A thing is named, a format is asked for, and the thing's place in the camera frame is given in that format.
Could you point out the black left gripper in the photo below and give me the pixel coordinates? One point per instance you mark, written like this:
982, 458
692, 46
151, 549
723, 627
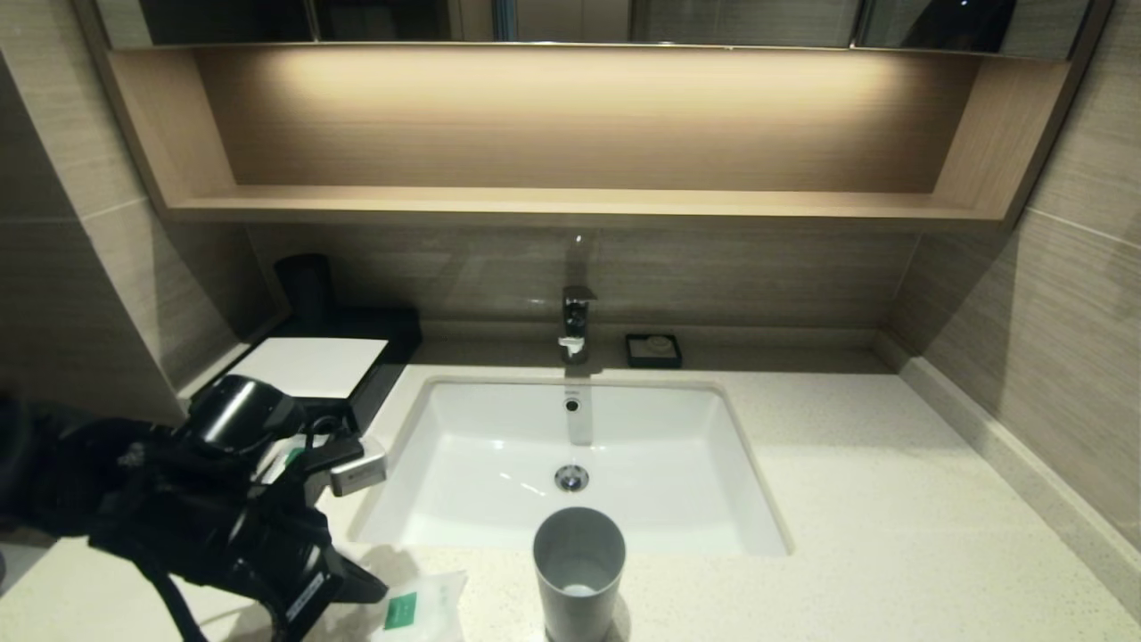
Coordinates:
294, 580

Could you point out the square white sachet green label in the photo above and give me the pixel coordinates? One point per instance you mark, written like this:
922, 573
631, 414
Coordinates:
410, 611

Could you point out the black box drawer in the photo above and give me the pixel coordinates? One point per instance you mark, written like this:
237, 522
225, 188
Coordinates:
343, 417

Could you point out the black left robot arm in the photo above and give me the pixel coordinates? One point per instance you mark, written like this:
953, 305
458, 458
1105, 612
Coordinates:
134, 490

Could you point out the black tray box white lid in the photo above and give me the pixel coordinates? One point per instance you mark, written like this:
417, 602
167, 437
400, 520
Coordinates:
312, 366

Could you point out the small white packet green label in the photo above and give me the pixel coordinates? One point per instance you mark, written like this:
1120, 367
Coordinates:
290, 459

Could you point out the white ceramic sink basin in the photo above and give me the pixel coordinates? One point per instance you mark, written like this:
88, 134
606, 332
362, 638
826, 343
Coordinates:
481, 481

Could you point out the grey tumbler cup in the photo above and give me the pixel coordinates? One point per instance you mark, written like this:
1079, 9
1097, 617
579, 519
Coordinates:
579, 553

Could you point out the chrome sink drain stopper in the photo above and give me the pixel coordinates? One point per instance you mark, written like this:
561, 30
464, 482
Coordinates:
571, 478

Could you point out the black cylindrical cup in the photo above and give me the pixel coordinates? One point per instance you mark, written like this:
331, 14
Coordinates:
306, 285

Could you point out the chrome sink faucet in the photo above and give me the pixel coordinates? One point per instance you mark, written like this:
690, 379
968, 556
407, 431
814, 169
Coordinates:
577, 321

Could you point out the black soap dish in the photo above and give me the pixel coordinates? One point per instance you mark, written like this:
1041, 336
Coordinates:
635, 357

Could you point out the beige soap bar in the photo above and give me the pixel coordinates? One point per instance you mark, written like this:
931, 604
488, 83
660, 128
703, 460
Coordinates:
660, 343

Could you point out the mirror cabinet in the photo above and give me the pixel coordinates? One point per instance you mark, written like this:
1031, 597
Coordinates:
713, 22

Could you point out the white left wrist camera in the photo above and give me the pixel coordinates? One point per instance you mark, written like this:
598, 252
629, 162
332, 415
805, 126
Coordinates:
358, 473

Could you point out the wooden wall shelf niche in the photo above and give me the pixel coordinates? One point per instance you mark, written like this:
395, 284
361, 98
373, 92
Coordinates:
570, 205

